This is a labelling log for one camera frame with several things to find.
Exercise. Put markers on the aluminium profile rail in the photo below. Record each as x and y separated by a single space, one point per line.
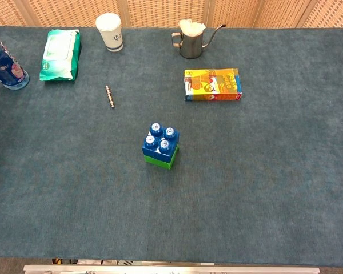
171 269

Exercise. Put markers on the steel gooseneck pitcher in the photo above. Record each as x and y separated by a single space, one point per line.
191 45

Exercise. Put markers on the green two-stud building block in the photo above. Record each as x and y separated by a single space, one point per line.
158 164

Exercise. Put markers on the green wet wipes pack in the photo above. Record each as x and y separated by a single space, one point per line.
58 57

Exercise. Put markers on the blue four-stud building block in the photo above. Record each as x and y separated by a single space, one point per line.
171 144

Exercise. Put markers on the small beaded metal rod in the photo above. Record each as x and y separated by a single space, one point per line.
110 96

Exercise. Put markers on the white paper cup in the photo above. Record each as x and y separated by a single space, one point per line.
111 34

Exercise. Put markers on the yellow snack box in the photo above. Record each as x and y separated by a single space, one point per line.
211 85

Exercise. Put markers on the crumpled white tissue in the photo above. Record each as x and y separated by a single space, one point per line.
191 28

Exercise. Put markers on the woven wooden folding screen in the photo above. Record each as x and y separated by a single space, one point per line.
160 11

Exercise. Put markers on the teal felt table cloth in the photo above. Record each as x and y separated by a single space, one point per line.
171 214

